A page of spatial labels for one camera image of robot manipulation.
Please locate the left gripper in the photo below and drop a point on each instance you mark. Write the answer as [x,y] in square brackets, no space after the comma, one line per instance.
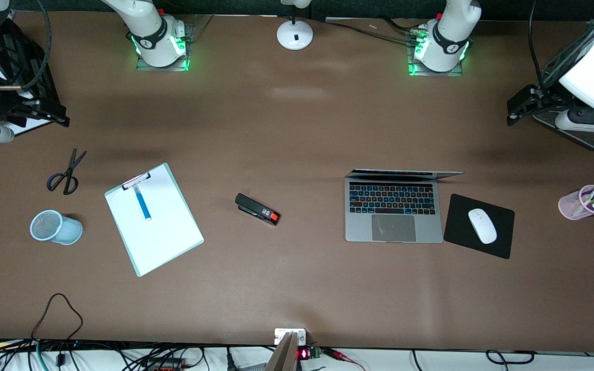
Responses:
[548,99]

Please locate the blue marker pen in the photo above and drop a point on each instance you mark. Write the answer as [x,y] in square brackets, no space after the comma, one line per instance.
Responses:
[143,206]

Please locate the silver grey laptop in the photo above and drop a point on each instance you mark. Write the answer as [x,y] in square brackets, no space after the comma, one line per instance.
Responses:
[395,226]

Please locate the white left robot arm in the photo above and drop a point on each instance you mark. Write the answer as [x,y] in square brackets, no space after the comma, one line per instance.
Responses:
[446,41]

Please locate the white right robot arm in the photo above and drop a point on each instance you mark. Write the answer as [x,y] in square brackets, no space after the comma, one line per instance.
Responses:
[155,36]

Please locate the black stacked paper tray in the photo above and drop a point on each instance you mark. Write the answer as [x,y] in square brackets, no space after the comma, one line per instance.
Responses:
[29,62]

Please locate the black blue scissors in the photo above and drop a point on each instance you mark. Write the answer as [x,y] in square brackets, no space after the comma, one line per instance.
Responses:
[70,170]

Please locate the pink translucent pen cup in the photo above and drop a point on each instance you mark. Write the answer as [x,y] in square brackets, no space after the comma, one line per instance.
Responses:
[570,208]

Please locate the light blue mesh cup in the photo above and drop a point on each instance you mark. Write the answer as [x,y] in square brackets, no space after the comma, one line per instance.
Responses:
[67,231]

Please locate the white computer mouse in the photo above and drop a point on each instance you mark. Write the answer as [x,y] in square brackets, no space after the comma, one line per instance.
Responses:
[482,226]

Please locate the black mouse pad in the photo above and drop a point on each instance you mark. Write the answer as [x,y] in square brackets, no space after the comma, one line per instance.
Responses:
[503,237]

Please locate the white paper sheet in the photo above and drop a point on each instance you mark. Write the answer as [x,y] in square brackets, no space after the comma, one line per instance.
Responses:
[165,232]

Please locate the mint green clipboard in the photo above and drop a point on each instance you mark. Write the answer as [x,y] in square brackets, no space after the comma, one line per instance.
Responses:
[137,268]

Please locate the black stapler with red end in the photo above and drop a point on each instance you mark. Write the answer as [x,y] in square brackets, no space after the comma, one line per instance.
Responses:
[256,208]

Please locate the white round stand base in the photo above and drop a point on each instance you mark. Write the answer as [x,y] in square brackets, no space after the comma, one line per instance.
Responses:
[295,36]

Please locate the module with red display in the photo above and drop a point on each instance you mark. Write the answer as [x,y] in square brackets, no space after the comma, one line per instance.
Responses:
[304,354]

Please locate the clear arm base plate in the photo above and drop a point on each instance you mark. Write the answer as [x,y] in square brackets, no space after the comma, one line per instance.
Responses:
[194,31]
[433,73]

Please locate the small white bracket box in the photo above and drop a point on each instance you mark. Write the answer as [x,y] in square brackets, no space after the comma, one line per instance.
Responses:
[278,335]

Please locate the grey brown post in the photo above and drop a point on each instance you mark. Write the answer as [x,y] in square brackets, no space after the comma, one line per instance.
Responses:
[281,358]

